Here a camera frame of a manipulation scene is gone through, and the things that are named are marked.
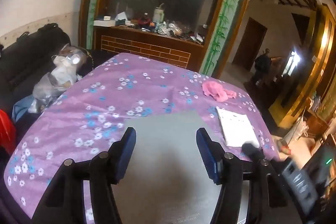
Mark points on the white flat box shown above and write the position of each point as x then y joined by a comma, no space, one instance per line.
103,23

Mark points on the white bottle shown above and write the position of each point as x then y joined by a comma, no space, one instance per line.
158,15

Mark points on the clear plastic bag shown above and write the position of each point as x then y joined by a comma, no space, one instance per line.
50,86

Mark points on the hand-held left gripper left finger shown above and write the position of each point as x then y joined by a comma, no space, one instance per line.
126,153

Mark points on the grey mat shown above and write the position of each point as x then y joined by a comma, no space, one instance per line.
168,174

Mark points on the brown door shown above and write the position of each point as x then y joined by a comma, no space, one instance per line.
249,43

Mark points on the blue cloth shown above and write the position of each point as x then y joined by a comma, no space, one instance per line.
19,108

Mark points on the wooden glass cabinet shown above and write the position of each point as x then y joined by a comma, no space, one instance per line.
147,40

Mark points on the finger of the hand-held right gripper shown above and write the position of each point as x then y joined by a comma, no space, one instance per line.
251,150

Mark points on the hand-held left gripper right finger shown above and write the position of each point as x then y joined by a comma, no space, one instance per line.
207,158

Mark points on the white plastic bag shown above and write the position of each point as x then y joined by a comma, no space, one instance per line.
63,52

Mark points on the white notebook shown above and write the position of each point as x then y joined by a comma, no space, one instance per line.
236,127

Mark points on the pink cloth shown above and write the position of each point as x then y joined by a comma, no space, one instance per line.
215,90

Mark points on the dark tissue box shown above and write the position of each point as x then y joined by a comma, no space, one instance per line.
122,19

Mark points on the purple floral tablecloth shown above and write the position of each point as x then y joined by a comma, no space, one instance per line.
131,77

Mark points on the golden wooden partition frame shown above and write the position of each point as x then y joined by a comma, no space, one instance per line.
302,77

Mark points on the pile of small clutter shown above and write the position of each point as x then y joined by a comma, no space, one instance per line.
170,28

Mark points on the black leather sofa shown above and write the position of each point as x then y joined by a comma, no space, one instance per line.
26,56

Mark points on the red plastic bag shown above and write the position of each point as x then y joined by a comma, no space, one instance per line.
5,129

